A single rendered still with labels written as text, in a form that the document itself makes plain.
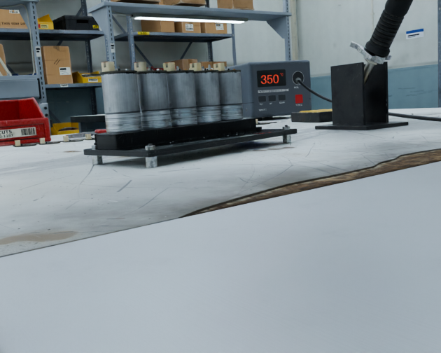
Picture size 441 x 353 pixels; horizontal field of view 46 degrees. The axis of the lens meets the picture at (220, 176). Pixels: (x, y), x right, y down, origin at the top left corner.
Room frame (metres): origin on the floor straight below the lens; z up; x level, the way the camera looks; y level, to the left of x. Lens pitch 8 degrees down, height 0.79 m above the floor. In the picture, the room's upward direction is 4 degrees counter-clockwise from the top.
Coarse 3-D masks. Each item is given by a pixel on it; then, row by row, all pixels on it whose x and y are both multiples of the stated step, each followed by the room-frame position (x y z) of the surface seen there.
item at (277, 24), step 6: (96, 12) 3.04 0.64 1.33; (102, 12) 2.97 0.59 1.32; (96, 18) 3.05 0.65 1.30; (102, 18) 2.98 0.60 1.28; (276, 18) 3.79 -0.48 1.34; (282, 18) 3.74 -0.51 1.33; (102, 24) 2.99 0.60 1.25; (270, 24) 3.85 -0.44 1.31; (276, 24) 3.79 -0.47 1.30; (282, 24) 3.75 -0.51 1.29; (102, 30) 2.99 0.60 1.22; (276, 30) 3.80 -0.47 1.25; (282, 30) 3.75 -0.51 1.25; (282, 36) 3.75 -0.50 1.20
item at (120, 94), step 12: (120, 72) 0.35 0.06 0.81; (132, 72) 0.36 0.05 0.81; (108, 84) 0.35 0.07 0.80; (120, 84) 0.35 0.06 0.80; (132, 84) 0.36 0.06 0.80; (108, 96) 0.35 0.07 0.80; (120, 96) 0.35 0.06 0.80; (132, 96) 0.36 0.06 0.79; (108, 108) 0.35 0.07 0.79; (120, 108) 0.35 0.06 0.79; (132, 108) 0.36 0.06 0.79; (108, 120) 0.35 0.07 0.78; (120, 120) 0.35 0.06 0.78; (132, 120) 0.35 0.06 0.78; (108, 132) 0.36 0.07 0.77; (120, 132) 0.35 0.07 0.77
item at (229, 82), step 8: (224, 72) 0.43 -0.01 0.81; (232, 72) 0.44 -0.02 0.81; (224, 80) 0.43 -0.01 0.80; (232, 80) 0.43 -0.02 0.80; (240, 80) 0.44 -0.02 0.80; (224, 88) 0.43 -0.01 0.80; (232, 88) 0.43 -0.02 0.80; (240, 88) 0.44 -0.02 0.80; (224, 96) 0.43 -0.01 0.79; (232, 96) 0.43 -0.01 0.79; (240, 96) 0.44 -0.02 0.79; (224, 104) 0.43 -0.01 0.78; (232, 104) 0.43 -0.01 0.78; (240, 104) 0.44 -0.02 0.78; (224, 112) 0.43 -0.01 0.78; (232, 112) 0.43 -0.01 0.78; (240, 112) 0.44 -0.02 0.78; (224, 120) 0.43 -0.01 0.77
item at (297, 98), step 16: (240, 64) 0.88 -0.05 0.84; (256, 64) 0.85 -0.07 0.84; (272, 64) 0.86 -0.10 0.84; (288, 64) 0.87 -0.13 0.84; (304, 64) 0.88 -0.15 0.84; (256, 80) 0.85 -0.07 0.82; (272, 80) 0.86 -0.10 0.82; (288, 80) 0.87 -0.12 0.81; (304, 80) 0.88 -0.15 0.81; (256, 96) 0.85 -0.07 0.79; (272, 96) 0.86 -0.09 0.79; (288, 96) 0.87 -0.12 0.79; (304, 96) 0.88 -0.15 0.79; (256, 112) 0.85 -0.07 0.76; (272, 112) 0.86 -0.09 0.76; (288, 112) 0.87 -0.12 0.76
